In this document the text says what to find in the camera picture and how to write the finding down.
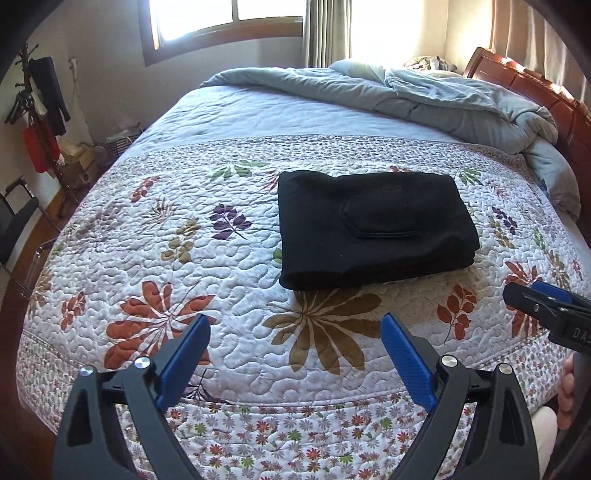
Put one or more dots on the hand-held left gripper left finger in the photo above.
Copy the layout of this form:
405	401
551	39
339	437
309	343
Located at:
182	362

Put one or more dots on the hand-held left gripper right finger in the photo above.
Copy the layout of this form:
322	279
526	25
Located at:
406	360

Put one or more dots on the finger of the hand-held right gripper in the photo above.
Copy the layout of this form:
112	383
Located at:
551	290
526	302

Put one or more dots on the black pants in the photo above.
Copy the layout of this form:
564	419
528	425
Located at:
369	230

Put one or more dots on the person's right hand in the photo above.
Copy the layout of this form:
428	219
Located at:
565	392

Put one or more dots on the floral quilted bedspread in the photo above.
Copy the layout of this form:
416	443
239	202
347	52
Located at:
194	286

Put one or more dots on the person's leg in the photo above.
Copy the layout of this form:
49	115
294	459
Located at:
545	443

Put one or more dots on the wooden headboard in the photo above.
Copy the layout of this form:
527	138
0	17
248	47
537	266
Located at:
554	106

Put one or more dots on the black chair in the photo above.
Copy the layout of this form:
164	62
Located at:
16	221

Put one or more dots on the grey-blue duvet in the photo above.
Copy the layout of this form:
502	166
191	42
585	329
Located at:
438	97

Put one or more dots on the cardboard box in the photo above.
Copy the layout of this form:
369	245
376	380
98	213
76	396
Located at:
78	164

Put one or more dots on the woven basket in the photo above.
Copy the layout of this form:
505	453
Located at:
121	144

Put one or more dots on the coat rack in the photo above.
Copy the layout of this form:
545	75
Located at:
60	170

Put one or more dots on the beige curtain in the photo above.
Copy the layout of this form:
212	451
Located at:
540	37

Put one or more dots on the crumpled patterned cloth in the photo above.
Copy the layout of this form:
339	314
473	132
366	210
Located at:
429	63

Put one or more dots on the grey curtain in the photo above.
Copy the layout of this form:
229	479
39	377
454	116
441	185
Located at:
325	32

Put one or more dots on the window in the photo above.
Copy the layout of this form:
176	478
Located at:
221	23

